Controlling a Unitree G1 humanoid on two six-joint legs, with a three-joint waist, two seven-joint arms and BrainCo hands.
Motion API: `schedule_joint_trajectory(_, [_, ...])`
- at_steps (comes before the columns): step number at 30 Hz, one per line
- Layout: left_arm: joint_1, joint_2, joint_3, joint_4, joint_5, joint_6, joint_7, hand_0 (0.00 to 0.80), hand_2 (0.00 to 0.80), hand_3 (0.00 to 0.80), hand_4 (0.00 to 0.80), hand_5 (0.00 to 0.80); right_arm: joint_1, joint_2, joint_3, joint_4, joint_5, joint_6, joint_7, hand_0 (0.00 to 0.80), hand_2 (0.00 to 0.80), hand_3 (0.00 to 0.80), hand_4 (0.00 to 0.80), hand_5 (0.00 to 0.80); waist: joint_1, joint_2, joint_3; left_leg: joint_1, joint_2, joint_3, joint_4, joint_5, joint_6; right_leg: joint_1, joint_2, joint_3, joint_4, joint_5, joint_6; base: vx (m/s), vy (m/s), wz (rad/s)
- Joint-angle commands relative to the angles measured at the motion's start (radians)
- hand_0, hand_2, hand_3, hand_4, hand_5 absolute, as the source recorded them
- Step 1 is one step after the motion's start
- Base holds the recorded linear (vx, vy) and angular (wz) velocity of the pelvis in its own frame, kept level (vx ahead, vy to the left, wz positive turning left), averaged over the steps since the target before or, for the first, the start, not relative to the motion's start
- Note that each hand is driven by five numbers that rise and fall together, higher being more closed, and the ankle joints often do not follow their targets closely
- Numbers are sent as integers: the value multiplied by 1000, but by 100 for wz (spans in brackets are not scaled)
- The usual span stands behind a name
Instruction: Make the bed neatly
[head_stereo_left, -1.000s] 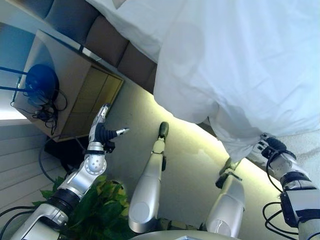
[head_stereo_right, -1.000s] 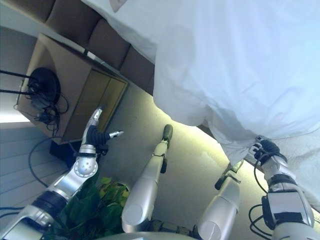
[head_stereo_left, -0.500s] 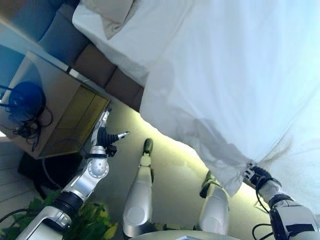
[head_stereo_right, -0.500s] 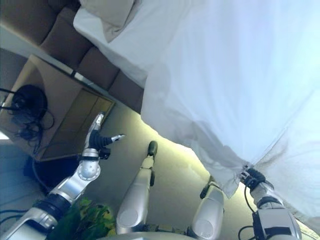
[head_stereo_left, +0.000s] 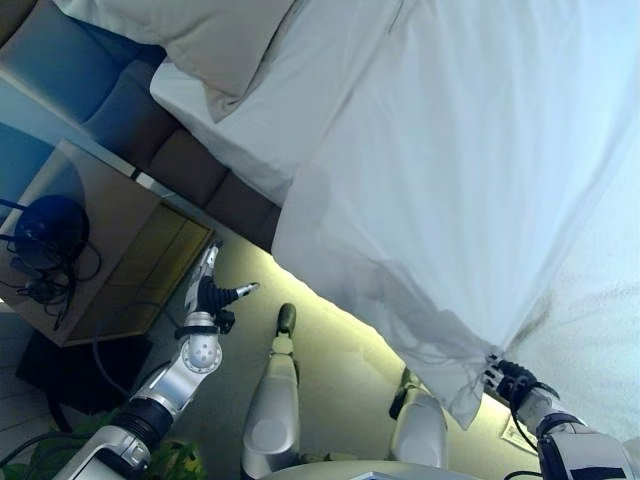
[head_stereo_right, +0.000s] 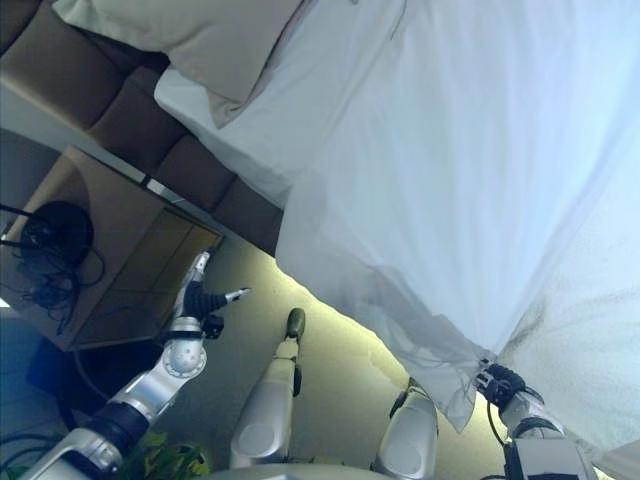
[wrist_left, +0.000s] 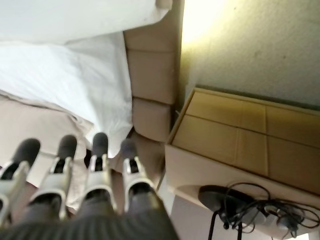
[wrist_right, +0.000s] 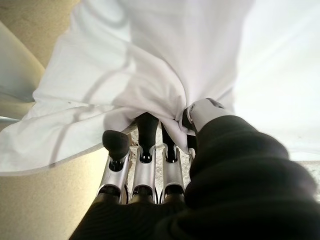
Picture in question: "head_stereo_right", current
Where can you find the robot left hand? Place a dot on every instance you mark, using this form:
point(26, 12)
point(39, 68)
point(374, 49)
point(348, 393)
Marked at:
point(197, 295)

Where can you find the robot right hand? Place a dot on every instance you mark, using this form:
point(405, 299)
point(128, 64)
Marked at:
point(500, 382)

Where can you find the white duvet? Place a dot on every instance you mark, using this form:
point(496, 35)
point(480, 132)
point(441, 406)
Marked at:
point(450, 175)

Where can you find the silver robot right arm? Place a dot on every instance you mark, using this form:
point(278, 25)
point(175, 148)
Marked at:
point(540, 435)

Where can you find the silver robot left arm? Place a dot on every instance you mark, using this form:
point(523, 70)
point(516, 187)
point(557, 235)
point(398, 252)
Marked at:
point(125, 400)

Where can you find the wooden nightstand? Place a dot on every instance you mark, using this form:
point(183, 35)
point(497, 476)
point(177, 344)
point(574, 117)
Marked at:
point(115, 250)

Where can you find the silver robot right leg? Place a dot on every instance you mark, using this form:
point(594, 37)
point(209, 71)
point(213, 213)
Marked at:
point(407, 430)

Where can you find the silver robot leg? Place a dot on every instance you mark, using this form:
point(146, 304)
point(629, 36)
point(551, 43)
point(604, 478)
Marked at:
point(407, 430)
point(272, 400)

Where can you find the silver robot left leg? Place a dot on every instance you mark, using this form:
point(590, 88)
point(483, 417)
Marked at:
point(272, 400)

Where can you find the black lamp base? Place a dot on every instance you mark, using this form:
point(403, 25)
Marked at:
point(55, 232)

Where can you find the green leafy plant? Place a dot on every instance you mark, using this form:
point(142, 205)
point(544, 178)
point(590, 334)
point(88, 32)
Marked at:
point(170, 455)

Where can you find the large beige pillow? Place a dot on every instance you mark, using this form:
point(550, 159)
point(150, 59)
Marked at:
point(200, 40)

